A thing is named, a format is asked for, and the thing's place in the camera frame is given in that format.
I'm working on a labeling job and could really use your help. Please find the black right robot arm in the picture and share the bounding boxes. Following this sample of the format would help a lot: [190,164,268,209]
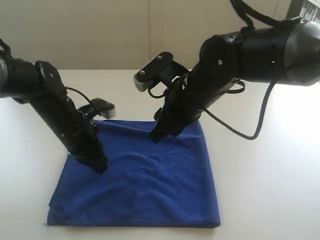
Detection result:
[150,19,320,143]

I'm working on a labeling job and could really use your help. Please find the dark window frame post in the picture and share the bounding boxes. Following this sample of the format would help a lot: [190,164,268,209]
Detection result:
[286,0,305,19]

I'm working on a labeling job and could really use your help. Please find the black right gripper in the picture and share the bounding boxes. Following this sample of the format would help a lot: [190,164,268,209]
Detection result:
[149,83,225,143]

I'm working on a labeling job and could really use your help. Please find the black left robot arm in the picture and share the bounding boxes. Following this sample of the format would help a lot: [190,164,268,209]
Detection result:
[0,51,108,174]

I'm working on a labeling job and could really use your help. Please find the blue microfiber towel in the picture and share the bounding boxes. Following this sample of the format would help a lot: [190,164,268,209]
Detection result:
[47,120,221,229]

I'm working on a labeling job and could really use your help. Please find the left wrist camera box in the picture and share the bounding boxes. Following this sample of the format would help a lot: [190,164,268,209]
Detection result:
[78,98,116,120]

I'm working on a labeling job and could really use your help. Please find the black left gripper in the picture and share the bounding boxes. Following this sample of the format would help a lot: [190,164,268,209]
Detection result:
[49,107,108,175]

